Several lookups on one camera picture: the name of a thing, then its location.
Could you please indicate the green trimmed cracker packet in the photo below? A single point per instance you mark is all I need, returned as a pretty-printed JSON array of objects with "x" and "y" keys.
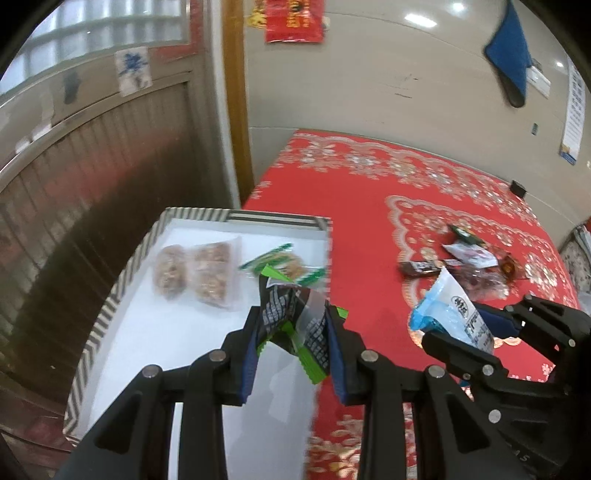
[{"x": 284, "y": 263}]

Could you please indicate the dark coffee stick packet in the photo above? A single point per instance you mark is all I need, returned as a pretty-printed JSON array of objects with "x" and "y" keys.
[{"x": 420, "y": 268}]

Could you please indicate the blue black hanging cloth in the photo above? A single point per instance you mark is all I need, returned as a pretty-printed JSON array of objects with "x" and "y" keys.
[{"x": 510, "y": 50}]

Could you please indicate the brown wrapped candy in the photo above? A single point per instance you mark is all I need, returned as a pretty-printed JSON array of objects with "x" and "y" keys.
[{"x": 509, "y": 270}]

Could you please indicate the dark green snack packet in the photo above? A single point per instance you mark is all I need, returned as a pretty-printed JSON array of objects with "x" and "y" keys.
[{"x": 466, "y": 234}]

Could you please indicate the white blue snack packet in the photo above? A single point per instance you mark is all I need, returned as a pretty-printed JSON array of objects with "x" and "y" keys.
[{"x": 455, "y": 309}]

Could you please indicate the white red snack packet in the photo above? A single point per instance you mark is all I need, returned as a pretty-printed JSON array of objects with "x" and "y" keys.
[{"x": 471, "y": 254}]

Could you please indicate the striped cardboard box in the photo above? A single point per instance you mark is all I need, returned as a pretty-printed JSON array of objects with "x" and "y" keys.
[{"x": 152, "y": 332}]

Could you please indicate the clear nut brittle packet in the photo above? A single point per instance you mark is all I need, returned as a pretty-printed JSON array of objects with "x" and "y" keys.
[
  {"x": 212, "y": 272},
  {"x": 171, "y": 272}
]

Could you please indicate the red floral tablecloth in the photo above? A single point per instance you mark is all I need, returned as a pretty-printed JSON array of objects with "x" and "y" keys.
[{"x": 360, "y": 221}]

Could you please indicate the black green snack packet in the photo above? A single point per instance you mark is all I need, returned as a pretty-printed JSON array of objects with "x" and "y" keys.
[{"x": 295, "y": 318}]

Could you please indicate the small black box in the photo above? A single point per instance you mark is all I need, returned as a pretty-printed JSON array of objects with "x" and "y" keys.
[{"x": 518, "y": 189}]

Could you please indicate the red wall poster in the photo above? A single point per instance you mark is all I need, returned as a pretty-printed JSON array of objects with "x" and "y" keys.
[{"x": 291, "y": 21}]

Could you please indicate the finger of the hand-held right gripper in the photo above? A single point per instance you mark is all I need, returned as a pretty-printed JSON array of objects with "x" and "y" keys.
[
  {"x": 461, "y": 357},
  {"x": 501, "y": 323}
]

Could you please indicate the grey door with glass panes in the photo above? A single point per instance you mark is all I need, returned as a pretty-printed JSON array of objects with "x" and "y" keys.
[{"x": 92, "y": 184}]

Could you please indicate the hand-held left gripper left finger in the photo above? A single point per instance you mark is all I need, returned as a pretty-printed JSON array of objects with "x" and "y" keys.
[{"x": 249, "y": 362}]

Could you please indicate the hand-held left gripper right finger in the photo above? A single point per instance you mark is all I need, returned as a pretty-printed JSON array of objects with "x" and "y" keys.
[{"x": 339, "y": 369}]

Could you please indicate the clear red dates packet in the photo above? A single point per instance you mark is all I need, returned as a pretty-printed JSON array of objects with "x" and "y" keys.
[{"x": 485, "y": 281}]

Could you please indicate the white wall box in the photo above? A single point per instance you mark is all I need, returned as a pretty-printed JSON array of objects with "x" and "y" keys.
[{"x": 539, "y": 82}]

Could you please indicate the white paper notice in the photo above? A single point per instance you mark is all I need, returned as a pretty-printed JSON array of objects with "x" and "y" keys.
[{"x": 573, "y": 110}]

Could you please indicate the blue white paper sticker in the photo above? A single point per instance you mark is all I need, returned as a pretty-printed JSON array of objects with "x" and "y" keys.
[{"x": 134, "y": 71}]

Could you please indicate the grey patterned cloth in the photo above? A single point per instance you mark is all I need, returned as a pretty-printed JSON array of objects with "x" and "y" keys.
[{"x": 577, "y": 258}]

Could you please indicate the wooden door frame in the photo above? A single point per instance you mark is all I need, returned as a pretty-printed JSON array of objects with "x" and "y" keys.
[{"x": 235, "y": 115}]

